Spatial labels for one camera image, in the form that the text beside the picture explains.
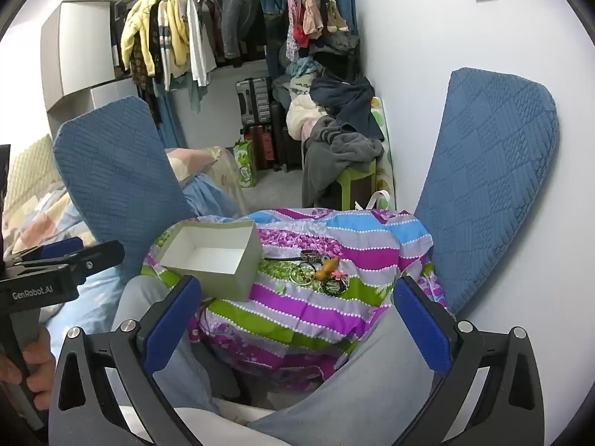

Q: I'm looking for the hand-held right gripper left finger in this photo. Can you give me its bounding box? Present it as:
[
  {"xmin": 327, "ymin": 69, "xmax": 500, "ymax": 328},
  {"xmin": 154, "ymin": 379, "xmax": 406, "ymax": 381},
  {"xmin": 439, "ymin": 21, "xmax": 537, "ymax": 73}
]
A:
[{"xmin": 49, "ymin": 275, "xmax": 204, "ymax": 446}]

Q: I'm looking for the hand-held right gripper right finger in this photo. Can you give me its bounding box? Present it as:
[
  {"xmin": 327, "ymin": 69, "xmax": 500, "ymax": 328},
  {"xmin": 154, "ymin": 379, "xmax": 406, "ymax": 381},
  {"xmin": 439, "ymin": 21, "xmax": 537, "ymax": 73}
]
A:
[{"xmin": 393, "ymin": 275, "xmax": 546, "ymax": 446}]

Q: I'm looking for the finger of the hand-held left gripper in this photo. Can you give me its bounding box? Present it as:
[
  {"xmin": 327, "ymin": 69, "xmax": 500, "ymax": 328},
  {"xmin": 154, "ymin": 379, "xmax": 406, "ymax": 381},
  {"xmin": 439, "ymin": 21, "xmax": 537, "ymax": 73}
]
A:
[
  {"xmin": 6, "ymin": 237, "xmax": 84, "ymax": 265},
  {"xmin": 4, "ymin": 240, "xmax": 125, "ymax": 285}
]

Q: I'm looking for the white cardboard box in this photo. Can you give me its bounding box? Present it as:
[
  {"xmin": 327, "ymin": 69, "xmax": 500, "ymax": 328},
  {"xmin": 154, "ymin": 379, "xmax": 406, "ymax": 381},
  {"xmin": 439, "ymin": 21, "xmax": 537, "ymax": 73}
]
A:
[{"xmin": 158, "ymin": 220, "xmax": 264, "ymax": 302}]

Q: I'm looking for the ball chain with pink tag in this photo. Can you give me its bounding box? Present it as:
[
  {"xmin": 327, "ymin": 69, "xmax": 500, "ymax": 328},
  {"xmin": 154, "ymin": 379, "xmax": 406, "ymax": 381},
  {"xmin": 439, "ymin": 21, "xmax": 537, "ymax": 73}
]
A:
[{"xmin": 325, "ymin": 267, "xmax": 351, "ymax": 289}]

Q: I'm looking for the orange gourd pendant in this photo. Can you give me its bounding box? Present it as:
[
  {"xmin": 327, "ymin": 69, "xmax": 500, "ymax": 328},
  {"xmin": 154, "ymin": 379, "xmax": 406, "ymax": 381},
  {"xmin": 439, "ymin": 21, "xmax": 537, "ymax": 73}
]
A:
[{"xmin": 315, "ymin": 258, "xmax": 340, "ymax": 282}]

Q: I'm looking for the person's left hand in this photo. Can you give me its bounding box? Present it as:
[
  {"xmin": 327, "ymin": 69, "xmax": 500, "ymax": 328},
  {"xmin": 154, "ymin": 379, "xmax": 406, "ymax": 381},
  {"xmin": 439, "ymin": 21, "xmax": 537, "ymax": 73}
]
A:
[{"xmin": 0, "ymin": 325, "xmax": 57, "ymax": 398}]

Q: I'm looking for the person's left leg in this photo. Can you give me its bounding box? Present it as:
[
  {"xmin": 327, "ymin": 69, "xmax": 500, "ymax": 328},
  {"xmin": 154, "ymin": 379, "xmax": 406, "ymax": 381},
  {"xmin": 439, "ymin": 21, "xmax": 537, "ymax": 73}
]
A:
[{"xmin": 112, "ymin": 276, "xmax": 224, "ymax": 414}]

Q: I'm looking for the checked pastel quilt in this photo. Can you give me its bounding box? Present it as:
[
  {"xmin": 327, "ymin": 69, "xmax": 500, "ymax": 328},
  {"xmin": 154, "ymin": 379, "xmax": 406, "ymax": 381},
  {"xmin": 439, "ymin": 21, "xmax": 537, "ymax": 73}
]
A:
[{"xmin": 0, "ymin": 181, "xmax": 89, "ymax": 261}]

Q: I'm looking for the blue quilted cushion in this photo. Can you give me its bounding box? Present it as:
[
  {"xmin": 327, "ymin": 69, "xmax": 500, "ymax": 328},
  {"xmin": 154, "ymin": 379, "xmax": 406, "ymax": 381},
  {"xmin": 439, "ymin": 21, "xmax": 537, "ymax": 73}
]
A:
[
  {"xmin": 414, "ymin": 68, "xmax": 559, "ymax": 314},
  {"xmin": 52, "ymin": 96, "xmax": 200, "ymax": 279}
]

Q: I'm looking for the beige padded headboard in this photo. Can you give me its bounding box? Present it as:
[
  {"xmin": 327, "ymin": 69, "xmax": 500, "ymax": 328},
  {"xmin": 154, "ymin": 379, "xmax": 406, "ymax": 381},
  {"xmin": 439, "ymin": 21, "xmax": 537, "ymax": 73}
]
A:
[{"xmin": 4, "ymin": 135, "xmax": 61, "ymax": 207}]

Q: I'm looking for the striped floral printed cloth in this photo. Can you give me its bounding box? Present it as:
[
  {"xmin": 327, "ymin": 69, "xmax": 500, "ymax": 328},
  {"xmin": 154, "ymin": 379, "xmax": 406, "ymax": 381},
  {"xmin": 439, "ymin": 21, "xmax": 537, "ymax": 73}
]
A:
[{"xmin": 139, "ymin": 208, "xmax": 449, "ymax": 393}]

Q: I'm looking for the light blue bed sheet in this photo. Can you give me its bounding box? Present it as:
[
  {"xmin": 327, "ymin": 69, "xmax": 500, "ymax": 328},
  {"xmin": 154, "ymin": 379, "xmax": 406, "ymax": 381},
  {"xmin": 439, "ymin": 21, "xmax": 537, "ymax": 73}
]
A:
[{"xmin": 39, "ymin": 174, "xmax": 242, "ymax": 335}]

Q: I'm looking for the checked pillow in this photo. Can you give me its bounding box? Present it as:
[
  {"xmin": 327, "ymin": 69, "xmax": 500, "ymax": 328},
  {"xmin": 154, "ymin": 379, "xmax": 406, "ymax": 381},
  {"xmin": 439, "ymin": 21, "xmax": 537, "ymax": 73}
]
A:
[{"xmin": 165, "ymin": 146, "xmax": 233, "ymax": 183}]

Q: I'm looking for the beige lace cloth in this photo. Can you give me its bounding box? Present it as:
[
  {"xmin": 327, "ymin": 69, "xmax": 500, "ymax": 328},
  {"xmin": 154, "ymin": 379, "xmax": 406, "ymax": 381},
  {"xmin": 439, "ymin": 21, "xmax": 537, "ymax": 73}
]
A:
[{"xmin": 211, "ymin": 149, "xmax": 250, "ymax": 217}]

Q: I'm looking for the green plastic stool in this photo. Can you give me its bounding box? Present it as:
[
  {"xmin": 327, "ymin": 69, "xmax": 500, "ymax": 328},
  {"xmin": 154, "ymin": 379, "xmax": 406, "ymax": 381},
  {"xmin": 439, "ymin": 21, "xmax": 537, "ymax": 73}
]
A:
[{"xmin": 335, "ymin": 160, "xmax": 379, "ymax": 211}]

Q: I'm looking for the green shopping bag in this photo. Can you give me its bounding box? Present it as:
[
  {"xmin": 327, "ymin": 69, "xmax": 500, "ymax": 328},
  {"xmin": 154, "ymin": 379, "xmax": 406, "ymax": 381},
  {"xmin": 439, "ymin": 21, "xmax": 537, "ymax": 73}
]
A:
[{"xmin": 233, "ymin": 142, "xmax": 258, "ymax": 189}]

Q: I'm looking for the floral printed board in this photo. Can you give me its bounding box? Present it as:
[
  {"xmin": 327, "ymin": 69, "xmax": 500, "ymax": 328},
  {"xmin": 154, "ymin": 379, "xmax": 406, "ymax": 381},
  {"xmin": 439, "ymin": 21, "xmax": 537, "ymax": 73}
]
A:
[{"xmin": 369, "ymin": 97, "xmax": 397, "ymax": 211}]

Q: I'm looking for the teal hanging garment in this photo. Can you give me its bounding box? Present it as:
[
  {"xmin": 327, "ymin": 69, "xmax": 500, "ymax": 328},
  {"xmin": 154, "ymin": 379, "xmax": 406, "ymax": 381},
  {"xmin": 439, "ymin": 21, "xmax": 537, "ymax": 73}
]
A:
[{"xmin": 165, "ymin": 72, "xmax": 211, "ymax": 113}]

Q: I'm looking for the red suitcase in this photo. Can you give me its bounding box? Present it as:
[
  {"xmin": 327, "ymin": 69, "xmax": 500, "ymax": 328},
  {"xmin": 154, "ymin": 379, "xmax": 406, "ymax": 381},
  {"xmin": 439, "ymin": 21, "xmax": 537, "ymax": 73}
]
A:
[{"xmin": 244, "ymin": 123, "xmax": 276, "ymax": 171}]

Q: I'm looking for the white cabinet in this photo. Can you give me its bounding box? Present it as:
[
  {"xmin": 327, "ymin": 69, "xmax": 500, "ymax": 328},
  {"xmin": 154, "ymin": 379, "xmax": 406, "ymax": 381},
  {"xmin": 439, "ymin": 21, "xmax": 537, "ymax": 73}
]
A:
[{"xmin": 41, "ymin": 2, "xmax": 139, "ymax": 112}]

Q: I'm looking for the gray fleece garment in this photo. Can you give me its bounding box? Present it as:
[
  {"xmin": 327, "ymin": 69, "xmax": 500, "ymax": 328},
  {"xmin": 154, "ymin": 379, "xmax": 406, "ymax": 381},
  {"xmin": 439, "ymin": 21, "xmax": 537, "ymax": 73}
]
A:
[{"xmin": 302, "ymin": 116, "xmax": 385, "ymax": 207}]

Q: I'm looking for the gray suitcase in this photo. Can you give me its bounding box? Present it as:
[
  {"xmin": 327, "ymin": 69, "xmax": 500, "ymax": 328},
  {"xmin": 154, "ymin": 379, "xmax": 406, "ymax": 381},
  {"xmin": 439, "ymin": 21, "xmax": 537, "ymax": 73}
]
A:
[{"xmin": 235, "ymin": 77, "xmax": 271, "ymax": 126}]

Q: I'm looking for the striped sweater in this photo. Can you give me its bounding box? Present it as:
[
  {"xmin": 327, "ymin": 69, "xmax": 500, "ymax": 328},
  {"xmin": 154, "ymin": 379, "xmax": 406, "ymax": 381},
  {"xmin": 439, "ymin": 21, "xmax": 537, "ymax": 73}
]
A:
[{"xmin": 155, "ymin": 0, "xmax": 174, "ymax": 91}]

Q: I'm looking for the yellow hoodie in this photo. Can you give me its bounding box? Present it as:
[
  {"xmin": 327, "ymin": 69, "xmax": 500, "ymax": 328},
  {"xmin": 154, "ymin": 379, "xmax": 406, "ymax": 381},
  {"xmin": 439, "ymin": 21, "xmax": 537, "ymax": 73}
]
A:
[
  {"xmin": 165, "ymin": 0, "xmax": 191, "ymax": 77},
  {"xmin": 121, "ymin": 0, "xmax": 161, "ymax": 75}
]

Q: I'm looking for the white shirt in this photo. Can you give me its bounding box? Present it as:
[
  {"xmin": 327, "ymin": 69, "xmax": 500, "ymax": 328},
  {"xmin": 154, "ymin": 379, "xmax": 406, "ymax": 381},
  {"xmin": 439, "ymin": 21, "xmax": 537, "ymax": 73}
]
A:
[{"xmin": 187, "ymin": 0, "xmax": 218, "ymax": 87}]

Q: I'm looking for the cream padded garment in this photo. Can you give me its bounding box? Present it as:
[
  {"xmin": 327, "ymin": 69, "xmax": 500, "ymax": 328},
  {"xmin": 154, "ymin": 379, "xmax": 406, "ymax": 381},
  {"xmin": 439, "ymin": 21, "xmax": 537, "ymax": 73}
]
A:
[{"xmin": 287, "ymin": 95, "xmax": 333, "ymax": 141}]

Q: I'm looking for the navy hoodie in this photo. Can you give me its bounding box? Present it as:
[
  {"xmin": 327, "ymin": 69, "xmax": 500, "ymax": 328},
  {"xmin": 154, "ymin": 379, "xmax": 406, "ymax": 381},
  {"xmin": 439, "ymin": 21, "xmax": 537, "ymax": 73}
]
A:
[{"xmin": 311, "ymin": 73, "xmax": 376, "ymax": 124}]

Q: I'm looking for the hanging socks and underwear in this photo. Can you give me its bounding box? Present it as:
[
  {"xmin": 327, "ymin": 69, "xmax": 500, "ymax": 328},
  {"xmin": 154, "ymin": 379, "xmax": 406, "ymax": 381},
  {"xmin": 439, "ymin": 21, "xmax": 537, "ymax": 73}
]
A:
[{"xmin": 286, "ymin": 0, "xmax": 350, "ymax": 62}]

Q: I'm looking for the white bag handle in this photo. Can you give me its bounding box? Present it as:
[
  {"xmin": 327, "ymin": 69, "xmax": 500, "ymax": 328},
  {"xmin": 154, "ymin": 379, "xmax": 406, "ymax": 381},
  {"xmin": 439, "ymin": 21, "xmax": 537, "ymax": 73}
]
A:
[{"xmin": 356, "ymin": 190, "xmax": 391, "ymax": 211}]

